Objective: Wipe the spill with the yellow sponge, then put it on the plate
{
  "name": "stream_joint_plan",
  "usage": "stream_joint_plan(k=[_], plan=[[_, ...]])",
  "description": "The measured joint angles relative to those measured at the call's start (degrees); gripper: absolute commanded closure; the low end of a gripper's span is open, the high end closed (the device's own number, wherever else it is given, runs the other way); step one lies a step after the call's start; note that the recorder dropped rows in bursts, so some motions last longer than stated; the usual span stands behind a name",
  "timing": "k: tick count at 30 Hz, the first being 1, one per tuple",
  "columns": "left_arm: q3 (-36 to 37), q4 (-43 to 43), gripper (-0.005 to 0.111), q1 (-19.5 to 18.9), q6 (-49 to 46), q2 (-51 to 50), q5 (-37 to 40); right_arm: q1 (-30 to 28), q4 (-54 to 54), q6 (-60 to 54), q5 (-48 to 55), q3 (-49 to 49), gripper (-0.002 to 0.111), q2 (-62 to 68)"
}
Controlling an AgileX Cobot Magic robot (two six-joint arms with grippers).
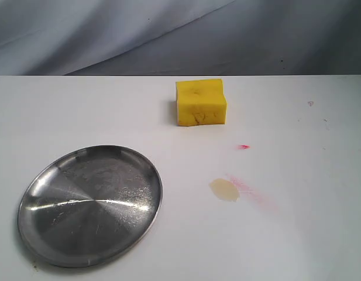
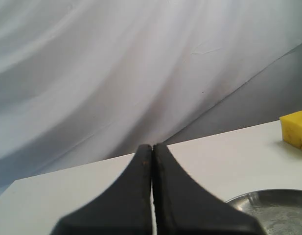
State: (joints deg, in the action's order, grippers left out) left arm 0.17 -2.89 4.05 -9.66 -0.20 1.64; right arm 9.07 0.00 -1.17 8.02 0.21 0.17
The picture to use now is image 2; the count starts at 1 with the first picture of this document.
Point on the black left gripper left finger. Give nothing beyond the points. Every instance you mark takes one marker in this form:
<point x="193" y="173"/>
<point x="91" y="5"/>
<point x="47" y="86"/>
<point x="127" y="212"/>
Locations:
<point x="124" y="208"/>

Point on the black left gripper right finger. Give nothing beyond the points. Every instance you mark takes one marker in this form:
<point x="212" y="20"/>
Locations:
<point x="183" y="207"/>

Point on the yellow sponge block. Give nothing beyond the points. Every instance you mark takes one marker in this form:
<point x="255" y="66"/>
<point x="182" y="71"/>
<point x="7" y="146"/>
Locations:
<point x="291" y="127"/>

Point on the round steel plate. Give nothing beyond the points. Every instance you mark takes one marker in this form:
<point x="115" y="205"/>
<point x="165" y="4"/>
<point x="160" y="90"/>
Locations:
<point x="279" y="211"/>

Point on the white backdrop cloth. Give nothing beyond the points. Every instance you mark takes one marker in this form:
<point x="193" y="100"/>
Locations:
<point x="86" y="80"/>

